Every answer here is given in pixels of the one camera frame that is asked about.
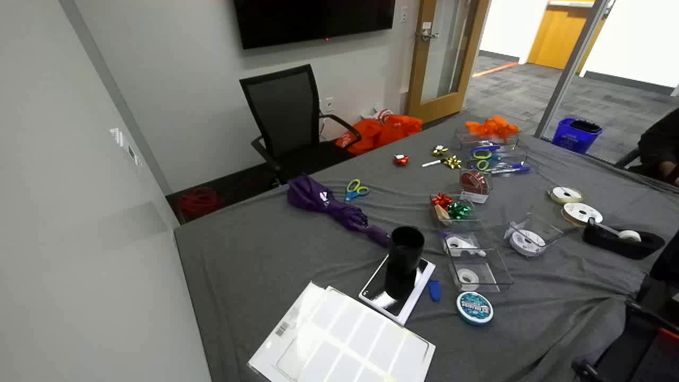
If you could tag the white tape roll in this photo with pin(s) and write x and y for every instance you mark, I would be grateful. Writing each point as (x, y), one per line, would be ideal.
(565, 193)
(582, 212)

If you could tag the round blue white tin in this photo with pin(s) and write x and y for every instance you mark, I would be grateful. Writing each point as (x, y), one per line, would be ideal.
(474, 308)

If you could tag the person in dark clothes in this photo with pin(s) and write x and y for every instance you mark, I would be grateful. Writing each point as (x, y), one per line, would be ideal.
(661, 150)

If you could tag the black tape dispenser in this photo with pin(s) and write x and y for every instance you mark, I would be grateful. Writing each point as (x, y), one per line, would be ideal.
(633, 248)

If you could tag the white tape roll far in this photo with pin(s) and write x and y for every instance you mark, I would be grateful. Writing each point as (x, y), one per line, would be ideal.
(565, 193)

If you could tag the white tape roll near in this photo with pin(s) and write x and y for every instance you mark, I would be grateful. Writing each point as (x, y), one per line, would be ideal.
(582, 212)

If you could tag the white label sheets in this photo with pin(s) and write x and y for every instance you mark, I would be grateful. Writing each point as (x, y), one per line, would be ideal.
(326, 335)

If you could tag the clear compartment case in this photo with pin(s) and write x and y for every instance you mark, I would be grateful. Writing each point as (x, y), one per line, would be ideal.
(476, 262)

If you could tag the blue flash drive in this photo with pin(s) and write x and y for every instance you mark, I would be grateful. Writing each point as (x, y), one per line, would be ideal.
(434, 290)

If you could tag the orange ribbon pile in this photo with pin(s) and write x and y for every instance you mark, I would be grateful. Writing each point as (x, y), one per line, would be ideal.
(493, 129)

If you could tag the blue green scissors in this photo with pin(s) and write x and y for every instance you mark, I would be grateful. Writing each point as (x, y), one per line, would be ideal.
(354, 189)

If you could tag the dark red bow in box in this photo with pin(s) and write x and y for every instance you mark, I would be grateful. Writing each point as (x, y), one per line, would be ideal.
(474, 187)

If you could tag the dark chair at right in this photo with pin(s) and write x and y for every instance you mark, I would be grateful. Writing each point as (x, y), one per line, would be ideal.
(647, 348)

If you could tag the wooden glass door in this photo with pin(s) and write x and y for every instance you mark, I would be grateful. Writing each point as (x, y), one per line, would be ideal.
(443, 53)

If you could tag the orange plastic bags on floor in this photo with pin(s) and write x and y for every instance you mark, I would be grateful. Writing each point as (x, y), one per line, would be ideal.
(369, 135)

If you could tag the black cup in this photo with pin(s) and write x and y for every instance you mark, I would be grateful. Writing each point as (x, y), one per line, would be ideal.
(403, 256)

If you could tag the green ribbon bow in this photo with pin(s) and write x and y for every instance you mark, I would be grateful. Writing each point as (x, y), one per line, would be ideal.
(460, 211)

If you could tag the blue recycling bin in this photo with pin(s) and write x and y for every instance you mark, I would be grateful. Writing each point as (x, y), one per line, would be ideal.
(576, 135)

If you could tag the small red bow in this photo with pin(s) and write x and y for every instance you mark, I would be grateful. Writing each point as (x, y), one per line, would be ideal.
(400, 159)

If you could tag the black mesh office chair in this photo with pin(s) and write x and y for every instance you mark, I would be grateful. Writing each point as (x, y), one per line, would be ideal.
(287, 114)

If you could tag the black wall television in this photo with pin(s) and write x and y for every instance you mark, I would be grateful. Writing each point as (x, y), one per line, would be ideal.
(279, 21)

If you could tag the red ribbon bow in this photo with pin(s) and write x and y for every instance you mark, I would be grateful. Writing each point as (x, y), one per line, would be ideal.
(441, 200)

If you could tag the yellow green ribbon curls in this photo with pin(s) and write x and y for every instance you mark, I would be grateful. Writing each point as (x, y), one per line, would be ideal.
(441, 155)

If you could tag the grey table cloth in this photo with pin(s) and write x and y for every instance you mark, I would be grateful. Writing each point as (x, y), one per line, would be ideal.
(247, 264)

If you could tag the blue purple ribbon pile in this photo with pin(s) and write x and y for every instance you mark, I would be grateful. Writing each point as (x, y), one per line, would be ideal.
(489, 157)

